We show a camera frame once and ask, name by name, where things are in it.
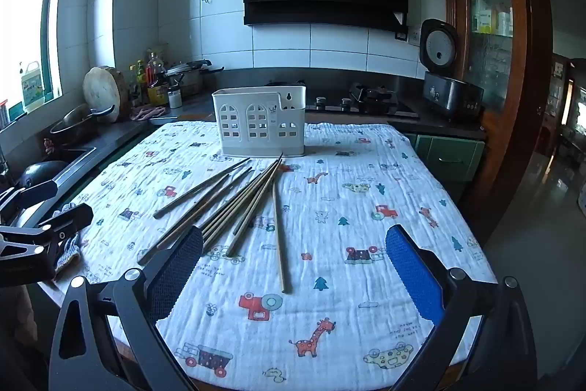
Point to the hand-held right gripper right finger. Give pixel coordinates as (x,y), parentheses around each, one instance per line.
(412,276)

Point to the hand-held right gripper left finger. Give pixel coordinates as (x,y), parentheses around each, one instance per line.
(176,276)

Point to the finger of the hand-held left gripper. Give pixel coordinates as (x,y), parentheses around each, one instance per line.
(68,218)
(27,192)

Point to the pile of wooden chopsticks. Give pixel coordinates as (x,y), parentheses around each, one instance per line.
(229,203)

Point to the light bamboo chopstick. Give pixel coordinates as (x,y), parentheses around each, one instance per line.
(280,235)

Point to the white plastic utensil holder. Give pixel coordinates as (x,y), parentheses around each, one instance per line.
(258,120)

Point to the dark wok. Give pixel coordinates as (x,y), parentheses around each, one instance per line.
(41,173)

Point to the knitted work glove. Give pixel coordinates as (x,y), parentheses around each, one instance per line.
(68,251)

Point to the printed white table cloth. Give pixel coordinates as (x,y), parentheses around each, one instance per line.
(320,244)

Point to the plastic detergent jug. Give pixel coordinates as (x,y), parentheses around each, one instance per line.
(31,87)

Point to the round wooden cutting board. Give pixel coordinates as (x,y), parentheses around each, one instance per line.
(103,91)

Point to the green base cabinet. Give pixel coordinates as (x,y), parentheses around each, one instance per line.
(451,155)

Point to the pink cloth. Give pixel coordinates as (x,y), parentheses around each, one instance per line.
(147,112)

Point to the dark glass bottle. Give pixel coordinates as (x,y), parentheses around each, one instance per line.
(132,85)

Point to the green-cap bottle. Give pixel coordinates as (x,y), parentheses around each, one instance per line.
(140,82)

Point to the yellow-label oil bottle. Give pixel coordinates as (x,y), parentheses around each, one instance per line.
(157,87)

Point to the small white jar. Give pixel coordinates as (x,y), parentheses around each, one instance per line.
(175,98)

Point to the steel pot with lid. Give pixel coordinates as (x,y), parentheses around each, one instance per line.
(190,77)

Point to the window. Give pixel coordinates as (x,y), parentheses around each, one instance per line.
(27,6)

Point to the dark pan on stove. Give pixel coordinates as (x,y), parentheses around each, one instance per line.
(373,94)

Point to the black gas stove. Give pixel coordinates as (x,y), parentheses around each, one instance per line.
(329,102)

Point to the black rice cooker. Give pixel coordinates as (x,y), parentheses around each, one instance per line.
(446,84)

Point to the wooden glass-door cabinet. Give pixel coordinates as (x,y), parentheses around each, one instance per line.
(494,52)

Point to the white wall socket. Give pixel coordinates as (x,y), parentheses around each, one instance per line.
(414,37)

